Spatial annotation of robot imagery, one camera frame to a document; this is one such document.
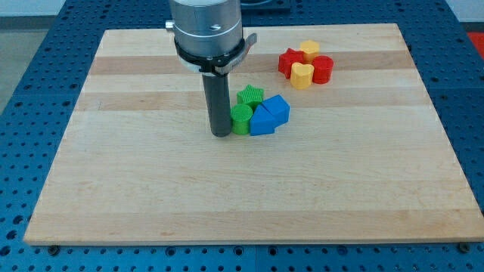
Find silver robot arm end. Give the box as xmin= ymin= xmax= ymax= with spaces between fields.
xmin=169 ymin=0 xmax=244 ymax=57

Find blue triangle block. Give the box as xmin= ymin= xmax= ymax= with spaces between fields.
xmin=250 ymin=104 xmax=277 ymax=136

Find green cylinder block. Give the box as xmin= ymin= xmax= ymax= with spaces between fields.
xmin=231 ymin=104 xmax=253 ymax=134

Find green star block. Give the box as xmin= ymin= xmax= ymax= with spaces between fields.
xmin=237 ymin=85 xmax=265 ymax=110

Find blue cube block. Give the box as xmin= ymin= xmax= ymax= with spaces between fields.
xmin=262 ymin=94 xmax=290 ymax=126

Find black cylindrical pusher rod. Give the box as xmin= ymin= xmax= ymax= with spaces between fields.
xmin=202 ymin=75 xmax=231 ymax=138

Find yellow heart block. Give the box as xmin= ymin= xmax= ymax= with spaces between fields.
xmin=290 ymin=62 xmax=315 ymax=90

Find red star block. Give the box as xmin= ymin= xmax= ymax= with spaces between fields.
xmin=278 ymin=48 xmax=304 ymax=79

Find red cylinder block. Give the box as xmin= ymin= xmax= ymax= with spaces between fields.
xmin=312 ymin=55 xmax=334 ymax=84

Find yellow hexagon block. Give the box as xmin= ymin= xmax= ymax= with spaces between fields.
xmin=299 ymin=40 xmax=320 ymax=64

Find wooden board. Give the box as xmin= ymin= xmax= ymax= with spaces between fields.
xmin=24 ymin=23 xmax=483 ymax=246

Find blue perforated metal base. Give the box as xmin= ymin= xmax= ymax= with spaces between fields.
xmin=1 ymin=1 xmax=483 ymax=271

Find black clamp ring with lever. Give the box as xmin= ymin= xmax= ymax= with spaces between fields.
xmin=173 ymin=32 xmax=258 ymax=77

